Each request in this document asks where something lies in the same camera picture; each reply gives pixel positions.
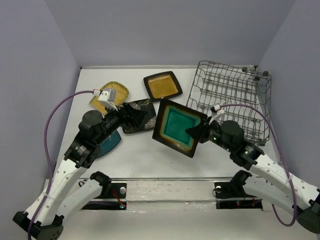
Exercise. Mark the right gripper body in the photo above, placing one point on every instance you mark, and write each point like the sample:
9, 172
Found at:
213, 133

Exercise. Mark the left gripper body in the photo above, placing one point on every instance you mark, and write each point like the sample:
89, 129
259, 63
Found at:
114, 120

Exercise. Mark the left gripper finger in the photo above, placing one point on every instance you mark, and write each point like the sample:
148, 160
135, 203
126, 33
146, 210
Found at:
136, 118
128, 111

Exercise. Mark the black floral square plate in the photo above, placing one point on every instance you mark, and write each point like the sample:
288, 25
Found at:
149, 120

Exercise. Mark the yellow green striped plate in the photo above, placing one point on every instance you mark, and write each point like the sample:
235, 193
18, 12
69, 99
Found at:
122, 94

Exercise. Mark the dark teal blue plate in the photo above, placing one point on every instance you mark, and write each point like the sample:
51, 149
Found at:
109, 144

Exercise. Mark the teal square plate black rim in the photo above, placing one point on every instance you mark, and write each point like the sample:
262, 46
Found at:
172, 121

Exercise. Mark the amber square plate black rim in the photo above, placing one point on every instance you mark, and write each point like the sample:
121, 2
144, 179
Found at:
162, 85

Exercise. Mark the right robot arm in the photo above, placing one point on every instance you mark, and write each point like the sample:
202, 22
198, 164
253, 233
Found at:
264, 178

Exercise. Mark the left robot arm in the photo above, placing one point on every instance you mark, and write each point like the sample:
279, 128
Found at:
45, 218

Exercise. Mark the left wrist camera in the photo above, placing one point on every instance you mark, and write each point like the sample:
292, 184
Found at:
107, 98

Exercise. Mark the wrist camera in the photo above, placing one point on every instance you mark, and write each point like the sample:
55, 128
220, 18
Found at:
107, 98
217, 110

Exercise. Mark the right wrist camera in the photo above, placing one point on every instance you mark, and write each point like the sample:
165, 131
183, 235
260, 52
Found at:
217, 110

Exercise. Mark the grey wire dish rack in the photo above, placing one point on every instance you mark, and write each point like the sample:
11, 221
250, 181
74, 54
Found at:
243, 89

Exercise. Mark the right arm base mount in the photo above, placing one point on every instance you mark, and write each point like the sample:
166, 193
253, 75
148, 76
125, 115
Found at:
230, 196

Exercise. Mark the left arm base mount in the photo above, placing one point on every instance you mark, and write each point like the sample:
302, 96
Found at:
110, 199

